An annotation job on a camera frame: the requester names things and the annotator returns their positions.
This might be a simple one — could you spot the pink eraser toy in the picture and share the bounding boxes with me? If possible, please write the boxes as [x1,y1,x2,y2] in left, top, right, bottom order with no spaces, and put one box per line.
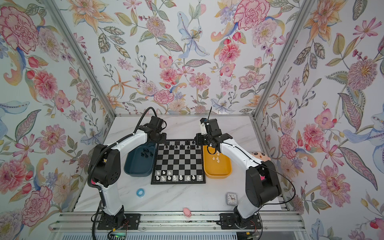
[183,208,192,218]

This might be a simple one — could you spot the pink plush doll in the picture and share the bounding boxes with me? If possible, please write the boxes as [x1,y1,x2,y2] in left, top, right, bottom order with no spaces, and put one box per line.
[250,152,271,162]

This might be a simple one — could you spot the black white chessboard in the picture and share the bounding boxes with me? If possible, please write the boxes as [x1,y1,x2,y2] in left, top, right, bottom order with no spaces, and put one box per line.
[151,139,206,185]

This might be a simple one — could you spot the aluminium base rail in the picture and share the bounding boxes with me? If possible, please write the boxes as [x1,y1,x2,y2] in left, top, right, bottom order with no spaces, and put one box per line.
[48,211,306,235]

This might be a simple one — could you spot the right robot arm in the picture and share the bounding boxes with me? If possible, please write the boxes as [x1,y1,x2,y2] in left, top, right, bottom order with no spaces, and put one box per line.
[195,118,282,221]

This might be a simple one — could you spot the small white clock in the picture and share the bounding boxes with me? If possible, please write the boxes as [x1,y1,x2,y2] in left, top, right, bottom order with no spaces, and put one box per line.
[226,192,238,206]

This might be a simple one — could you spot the teal plastic tray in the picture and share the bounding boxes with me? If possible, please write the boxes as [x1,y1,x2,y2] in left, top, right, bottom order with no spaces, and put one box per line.
[124,143,157,177]

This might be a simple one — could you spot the yellow plastic tray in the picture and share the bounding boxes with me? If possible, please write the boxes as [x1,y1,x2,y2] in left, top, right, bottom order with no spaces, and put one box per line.
[203,146,232,179]

